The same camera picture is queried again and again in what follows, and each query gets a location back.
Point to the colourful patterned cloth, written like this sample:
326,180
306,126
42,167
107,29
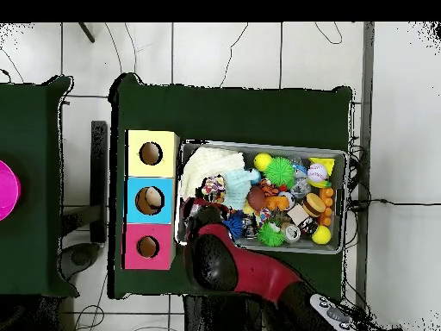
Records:
213,189

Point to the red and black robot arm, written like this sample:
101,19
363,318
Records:
262,272

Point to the wooden box with three holes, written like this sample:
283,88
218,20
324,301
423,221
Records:
162,165

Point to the silver mesh bin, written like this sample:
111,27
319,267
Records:
293,249

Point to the cream waffle cloth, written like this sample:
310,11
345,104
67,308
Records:
206,162

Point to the blue spiky rubber ball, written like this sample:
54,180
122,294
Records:
236,224

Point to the light blue waffle cloth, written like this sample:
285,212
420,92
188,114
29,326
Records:
237,188

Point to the brown toy football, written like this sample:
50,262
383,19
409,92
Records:
256,198

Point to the yellow ball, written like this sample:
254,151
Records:
263,162

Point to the green spiky rubber ball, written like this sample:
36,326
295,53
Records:
279,172

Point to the small soccer ball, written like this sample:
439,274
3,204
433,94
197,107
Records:
288,199

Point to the dark green table cloth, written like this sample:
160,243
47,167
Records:
234,113

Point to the plain wooden cube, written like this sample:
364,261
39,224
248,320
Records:
298,214

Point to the round wooden burger toy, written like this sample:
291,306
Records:
314,205

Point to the white baseball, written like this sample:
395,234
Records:
317,172

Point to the green cloth side table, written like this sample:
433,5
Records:
31,138

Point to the pink round object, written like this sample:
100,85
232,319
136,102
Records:
8,189

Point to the black rod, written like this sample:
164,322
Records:
86,32

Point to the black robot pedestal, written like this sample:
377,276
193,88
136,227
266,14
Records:
220,315

